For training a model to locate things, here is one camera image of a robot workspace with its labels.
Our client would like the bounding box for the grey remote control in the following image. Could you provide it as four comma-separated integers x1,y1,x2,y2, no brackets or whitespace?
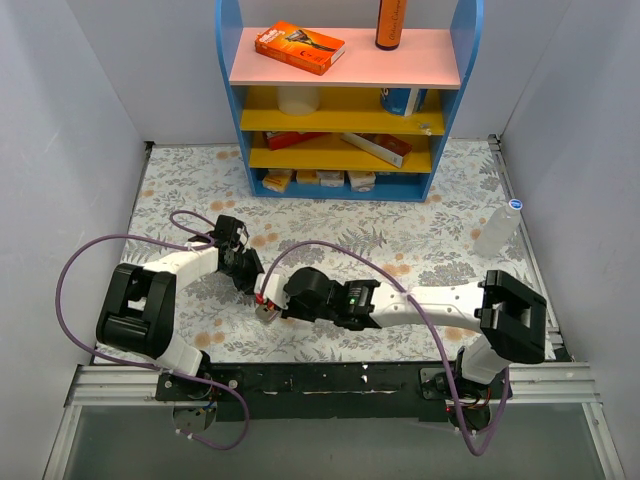
255,302,282,324

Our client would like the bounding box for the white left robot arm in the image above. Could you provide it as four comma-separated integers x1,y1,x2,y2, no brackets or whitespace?
96,215,264,400

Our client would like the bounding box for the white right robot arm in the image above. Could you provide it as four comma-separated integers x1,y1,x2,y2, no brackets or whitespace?
283,267,547,398

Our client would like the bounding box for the yellow soap box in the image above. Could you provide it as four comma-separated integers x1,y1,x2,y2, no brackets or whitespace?
262,169,294,193

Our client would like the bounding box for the floral tablecloth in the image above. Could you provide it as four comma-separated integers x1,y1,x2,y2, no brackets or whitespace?
122,140,537,363

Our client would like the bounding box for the red box left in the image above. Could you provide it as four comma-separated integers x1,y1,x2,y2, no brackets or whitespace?
263,131,328,151

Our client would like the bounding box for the white soap box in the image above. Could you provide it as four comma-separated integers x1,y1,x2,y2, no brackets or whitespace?
347,171,376,193

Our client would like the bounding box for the blue shelf unit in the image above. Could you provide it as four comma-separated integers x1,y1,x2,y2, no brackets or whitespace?
215,1,485,202

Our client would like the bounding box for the white cup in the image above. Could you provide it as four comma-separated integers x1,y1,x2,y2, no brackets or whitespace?
276,86,321,116

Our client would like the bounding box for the red white long box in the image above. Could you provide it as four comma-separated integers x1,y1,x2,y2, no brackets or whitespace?
340,133,413,168

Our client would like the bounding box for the clear plastic water bottle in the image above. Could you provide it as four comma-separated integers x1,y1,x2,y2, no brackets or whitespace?
473,199,523,257

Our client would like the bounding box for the blue white can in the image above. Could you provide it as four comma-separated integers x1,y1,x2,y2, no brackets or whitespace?
380,88,428,117

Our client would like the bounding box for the orange razor box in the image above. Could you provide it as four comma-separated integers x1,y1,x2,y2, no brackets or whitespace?
254,21,346,76

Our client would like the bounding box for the orange bottle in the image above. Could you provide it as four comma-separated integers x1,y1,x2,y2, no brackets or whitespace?
375,0,407,50

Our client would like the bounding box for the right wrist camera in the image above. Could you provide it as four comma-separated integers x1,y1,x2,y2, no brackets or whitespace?
254,273,289,310

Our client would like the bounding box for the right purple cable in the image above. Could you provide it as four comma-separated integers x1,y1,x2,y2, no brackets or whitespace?
259,240,511,457

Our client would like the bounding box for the purple cable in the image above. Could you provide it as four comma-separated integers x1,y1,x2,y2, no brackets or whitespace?
54,209,251,451
259,240,511,457

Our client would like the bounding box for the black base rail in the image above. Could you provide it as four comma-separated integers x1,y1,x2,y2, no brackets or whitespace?
154,357,511,431

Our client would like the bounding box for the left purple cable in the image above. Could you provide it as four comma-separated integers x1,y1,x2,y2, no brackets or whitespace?
54,209,251,451

